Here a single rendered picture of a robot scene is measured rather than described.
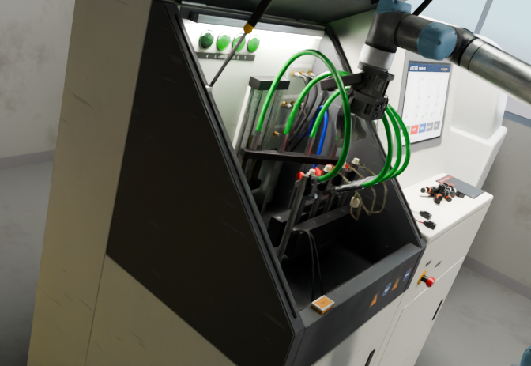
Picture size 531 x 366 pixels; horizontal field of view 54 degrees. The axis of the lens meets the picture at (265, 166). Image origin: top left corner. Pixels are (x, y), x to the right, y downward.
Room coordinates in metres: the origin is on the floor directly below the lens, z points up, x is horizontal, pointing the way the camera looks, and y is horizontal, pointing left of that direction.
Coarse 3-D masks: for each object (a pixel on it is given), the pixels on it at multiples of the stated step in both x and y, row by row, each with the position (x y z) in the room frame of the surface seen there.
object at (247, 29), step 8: (264, 0) 1.03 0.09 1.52; (272, 0) 1.03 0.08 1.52; (256, 8) 1.04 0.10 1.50; (264, 8) 1.03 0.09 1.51; (256, 16) 1.04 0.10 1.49; (248, 24) 1.04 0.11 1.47; (256, 24) 1.05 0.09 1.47; (248, 32) 1.05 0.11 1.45; (240, 40) 1.06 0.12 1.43; (224, 64) 1.08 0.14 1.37; (216, 80) 1.09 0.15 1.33; (208, 88) 1.08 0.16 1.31
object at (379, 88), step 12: (372, 72) 1.21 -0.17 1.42; (384, 72) 1.24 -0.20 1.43; (360, 84) 1.24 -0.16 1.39; (372, 84) 1.23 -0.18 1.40; (384, 84) 1.21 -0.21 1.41; (348, 96) 1.23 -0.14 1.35; (360, 96) 1.21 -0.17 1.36; (372, 96) 1.21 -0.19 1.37; (384, 96) 1.22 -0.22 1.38; (360, 108) 1.22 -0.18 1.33; (372, 108) 1.19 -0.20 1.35; (384, 108) 1.25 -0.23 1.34
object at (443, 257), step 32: (352, 32) 1.69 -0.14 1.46; (352, 64) 1.67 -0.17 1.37; (448, 96) 2.11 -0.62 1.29; (384, 128) 1.63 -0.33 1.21; (448, 128) 2.14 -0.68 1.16; (416, 160) 1.88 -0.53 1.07; (448, 256) 1.74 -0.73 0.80; (416, 288) 1.52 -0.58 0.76; (448, 288) 1.97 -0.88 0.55; (416, 320) 1.70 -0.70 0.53; (384, 352) 1.47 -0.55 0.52; (416, 352) 1.94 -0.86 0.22
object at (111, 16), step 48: (96, 0) 1.27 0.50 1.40; (144, 0) 1.18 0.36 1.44; (96, 48) 1.26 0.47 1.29; (96, 96) 1.24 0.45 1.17; (96, 144) 1.22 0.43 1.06; (96, 192) 1.21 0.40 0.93; (48, 240) 1.30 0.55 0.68; (96, 240) 1.19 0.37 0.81; (48, 288) 1.29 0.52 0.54; (96, 288) 1.17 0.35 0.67; (48, 336) 1.27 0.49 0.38
